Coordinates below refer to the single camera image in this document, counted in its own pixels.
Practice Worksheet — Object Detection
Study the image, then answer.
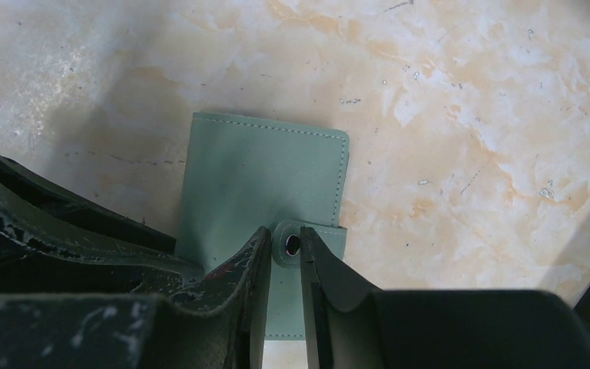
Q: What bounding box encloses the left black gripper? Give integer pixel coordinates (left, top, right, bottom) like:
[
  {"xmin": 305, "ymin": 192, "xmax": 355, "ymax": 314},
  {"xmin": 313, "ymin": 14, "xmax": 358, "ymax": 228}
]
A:
[{"xmin": 0, "ymin": 155, "xmax": 204, "ymax": 295}]

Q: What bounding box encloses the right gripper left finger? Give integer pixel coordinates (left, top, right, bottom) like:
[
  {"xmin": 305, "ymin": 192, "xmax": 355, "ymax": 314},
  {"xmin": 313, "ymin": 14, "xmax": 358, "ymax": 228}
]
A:
[{"xmin": 0, "ymin": 228, "xmax": 271, "ymax": 368}]

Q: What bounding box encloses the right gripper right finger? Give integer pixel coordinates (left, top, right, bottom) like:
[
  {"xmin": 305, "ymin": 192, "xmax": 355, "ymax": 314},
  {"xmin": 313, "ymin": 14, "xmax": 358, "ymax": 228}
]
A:
[{"xmin": 300, "ymin": 227, "xmax": 590, "ymax": 368}]

